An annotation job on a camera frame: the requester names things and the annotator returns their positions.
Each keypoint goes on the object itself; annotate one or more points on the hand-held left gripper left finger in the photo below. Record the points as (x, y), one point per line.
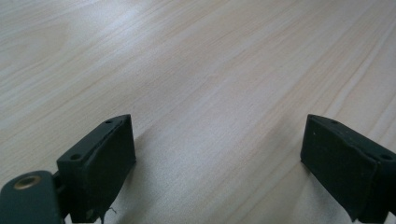
(99, 165)

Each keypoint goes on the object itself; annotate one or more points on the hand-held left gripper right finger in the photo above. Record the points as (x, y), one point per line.
(345, 161)

